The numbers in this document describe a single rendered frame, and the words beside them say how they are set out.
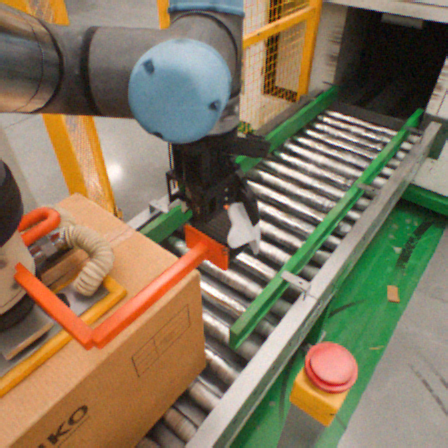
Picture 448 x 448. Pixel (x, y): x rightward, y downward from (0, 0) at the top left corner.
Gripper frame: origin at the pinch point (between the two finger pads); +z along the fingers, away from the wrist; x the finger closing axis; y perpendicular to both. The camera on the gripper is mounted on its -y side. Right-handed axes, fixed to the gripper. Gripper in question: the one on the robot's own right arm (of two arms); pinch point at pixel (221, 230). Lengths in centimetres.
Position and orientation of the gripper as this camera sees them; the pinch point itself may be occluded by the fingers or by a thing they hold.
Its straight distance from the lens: 61.8
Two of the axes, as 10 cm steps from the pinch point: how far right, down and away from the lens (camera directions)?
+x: 7.7, 4.5, -4.5
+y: -6.4, 5.4, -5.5
